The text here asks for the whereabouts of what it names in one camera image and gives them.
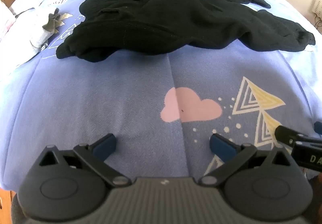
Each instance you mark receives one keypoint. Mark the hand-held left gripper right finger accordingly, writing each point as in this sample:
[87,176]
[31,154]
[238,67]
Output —
[221,147]

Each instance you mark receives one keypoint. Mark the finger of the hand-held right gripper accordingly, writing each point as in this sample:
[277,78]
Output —
[318,128]
[284,134]

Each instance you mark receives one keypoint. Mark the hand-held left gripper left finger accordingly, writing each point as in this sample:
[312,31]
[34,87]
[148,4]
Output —
[107,145]

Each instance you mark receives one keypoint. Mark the black pants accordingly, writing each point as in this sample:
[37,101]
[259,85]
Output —
[176,20]

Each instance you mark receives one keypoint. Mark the blue printed blanket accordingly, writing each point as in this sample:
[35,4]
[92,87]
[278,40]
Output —
[113,98]

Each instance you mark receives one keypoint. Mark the white power strip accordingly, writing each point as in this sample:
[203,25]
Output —
[317,6]

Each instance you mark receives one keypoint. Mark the grey crumpled cloth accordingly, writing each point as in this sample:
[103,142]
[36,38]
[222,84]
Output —
[51,22]

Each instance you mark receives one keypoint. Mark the white crumpled cloth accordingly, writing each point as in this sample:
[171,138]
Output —
[15,35]

